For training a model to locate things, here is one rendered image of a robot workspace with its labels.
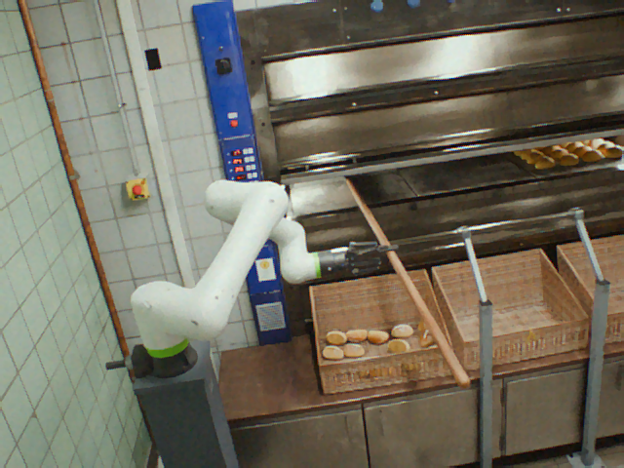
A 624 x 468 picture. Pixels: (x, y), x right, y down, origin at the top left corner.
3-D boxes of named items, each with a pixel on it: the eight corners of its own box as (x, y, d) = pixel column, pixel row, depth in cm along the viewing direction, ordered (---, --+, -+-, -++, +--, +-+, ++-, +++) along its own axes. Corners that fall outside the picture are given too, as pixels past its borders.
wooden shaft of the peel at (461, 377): (471, 389, 141) (471, 379, 140) (459, 391, 141) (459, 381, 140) (352, 183, 299) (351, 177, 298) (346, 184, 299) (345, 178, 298)
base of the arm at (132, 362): (104, 387, 160) (98, 370, 158) (116, 357, 174) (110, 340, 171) (196, 373, 161) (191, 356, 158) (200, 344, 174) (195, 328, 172)
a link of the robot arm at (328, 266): (322, 282, 211) (319, 259, 208) (318, 268, 222) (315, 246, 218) (338, 280, 211) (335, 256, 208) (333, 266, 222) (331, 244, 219)
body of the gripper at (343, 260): (331, 248, 216) (356, 243, 217) (333, 268, 220) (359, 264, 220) (334, 255, 209) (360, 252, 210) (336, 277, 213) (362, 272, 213)
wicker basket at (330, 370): (315, 334, 286) (307, 285, 275) (429, 317, 285) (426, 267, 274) (322, 397, 241) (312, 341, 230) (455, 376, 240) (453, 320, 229)
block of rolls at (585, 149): (492, 142, 335) (492, 133, 333) (569, 131, 336) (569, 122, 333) (538, 172, 279) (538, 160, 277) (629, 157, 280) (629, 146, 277)
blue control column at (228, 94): (271, 276, 484) (222, 3, 401) (291, 273, 484) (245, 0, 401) (279, 436, 306) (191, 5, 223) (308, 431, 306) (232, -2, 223)
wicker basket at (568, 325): (432, 316, 286) (429, 266, 275) (540, 296, 287) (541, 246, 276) (463, 373, 241) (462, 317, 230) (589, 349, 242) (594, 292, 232)
